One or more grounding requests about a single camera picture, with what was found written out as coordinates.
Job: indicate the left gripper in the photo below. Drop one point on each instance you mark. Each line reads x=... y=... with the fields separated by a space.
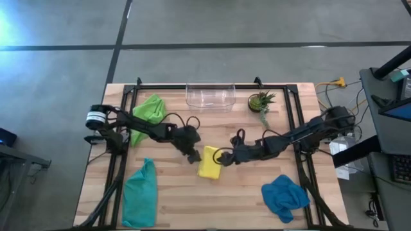
x=184 y=142

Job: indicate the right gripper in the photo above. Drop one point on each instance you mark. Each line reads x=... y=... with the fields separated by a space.
x=247 y=152

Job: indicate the yellow microfiber towel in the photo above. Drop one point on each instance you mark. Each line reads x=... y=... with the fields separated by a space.
x=208 y=167

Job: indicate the green microfiber towel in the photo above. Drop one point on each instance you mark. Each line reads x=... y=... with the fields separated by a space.
x=151 y=109

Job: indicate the teal microfiber towel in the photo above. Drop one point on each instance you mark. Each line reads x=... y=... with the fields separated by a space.
x=139 y=195

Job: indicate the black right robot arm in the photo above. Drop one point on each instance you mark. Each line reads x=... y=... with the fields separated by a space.
x=305 y=134

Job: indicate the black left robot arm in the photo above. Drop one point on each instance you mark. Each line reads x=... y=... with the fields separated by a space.
x=144 y=126

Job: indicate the blue microfiber towel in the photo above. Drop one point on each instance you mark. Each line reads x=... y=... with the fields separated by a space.
x=282 y=195

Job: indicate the clear plastic bin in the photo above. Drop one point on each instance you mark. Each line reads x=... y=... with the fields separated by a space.
x=210 y=96

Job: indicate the potted succulent plant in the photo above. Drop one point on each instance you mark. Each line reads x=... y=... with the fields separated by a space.
x=257 y=102

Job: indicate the white paper box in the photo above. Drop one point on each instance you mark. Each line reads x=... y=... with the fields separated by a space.
x=343 y=173

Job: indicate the black desk beam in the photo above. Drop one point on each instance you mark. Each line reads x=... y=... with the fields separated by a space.
x=356 y=152

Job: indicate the black power adapter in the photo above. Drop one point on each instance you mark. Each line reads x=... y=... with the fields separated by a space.
x=372 y=211

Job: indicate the grey desk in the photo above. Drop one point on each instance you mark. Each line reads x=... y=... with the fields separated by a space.
x=366 y=83
x=395 y=205

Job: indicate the backlit black keyboard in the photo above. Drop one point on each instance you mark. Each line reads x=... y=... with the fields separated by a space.
x=401 y=168

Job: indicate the black side cart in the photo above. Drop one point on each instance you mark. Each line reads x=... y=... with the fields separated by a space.
x=19 y=157

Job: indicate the laptop with blue screen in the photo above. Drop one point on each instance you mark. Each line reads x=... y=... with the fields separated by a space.
x=401 y=112

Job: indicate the black device with blue light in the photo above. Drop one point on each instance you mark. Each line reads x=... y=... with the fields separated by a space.
x=8 y=138

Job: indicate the small teal box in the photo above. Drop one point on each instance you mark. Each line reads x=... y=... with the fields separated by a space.
x=399 y=76

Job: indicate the black pole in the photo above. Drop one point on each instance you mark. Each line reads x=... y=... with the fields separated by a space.
x=393 y=64

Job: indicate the grey desktop device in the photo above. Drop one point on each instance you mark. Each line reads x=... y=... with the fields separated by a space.
x=407 y=88

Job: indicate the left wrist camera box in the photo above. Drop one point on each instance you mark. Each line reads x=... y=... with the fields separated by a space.
x=191 y=133

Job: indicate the black aluminium table frame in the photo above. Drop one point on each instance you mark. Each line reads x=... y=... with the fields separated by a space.
x=160 y=86

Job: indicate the black side bracket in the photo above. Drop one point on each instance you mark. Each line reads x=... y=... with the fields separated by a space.
x=93 y=139

